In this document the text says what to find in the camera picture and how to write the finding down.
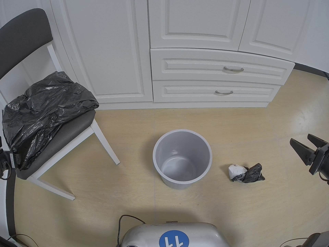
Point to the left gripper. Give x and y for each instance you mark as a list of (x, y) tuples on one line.
[(6, 163)]

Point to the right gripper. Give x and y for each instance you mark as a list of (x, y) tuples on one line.
[(321, 161)]

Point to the black plastic bag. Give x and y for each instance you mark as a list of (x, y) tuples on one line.
[(46, 107)]

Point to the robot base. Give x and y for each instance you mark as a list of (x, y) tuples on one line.
[(144, 235)]

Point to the crumpled black plastic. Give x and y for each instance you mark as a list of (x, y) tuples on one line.
[(253, 174)]

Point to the white trash bin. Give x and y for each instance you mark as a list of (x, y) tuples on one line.
[(180, 185)]

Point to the crumpled white paper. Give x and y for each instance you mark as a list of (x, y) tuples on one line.
[(235, 171)]

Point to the white chair dark grey seat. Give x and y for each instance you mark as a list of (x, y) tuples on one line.
[(20, 35)]

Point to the white wardrobe with drawers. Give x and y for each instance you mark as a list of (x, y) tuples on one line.
[(195, 14)]

